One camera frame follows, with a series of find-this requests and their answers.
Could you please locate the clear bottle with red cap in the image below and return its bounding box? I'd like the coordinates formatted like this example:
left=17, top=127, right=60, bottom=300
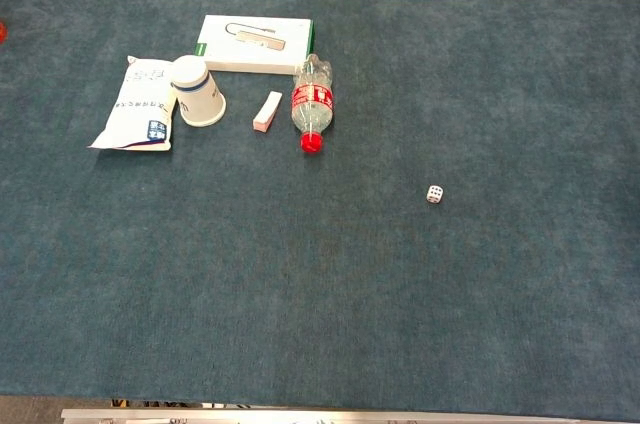
left=290, top=53, right=335, bottom=154

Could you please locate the teal felt table mat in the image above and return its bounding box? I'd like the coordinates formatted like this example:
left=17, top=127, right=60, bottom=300
left=0, top=0, right=640, bottom=423

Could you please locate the small white eraser block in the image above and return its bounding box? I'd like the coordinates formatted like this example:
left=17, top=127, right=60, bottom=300
left=252, top=90, right=284, bottom=133

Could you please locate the white box with green side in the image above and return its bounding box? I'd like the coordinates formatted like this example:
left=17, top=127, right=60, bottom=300
left=194, top=14, right=315, bottom=76

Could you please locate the white paper cup blue stripe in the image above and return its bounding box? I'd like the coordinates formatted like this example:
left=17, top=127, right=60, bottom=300
left=170, top=54, right=228, bottom=128

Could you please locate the white snack bag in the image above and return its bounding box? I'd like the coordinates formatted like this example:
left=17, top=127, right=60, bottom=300
left=88, top=55, right=179, bottom=152

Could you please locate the aluminium frame rail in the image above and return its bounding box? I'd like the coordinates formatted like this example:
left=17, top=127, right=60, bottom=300
left=60, top=407, right=640, bottom=424

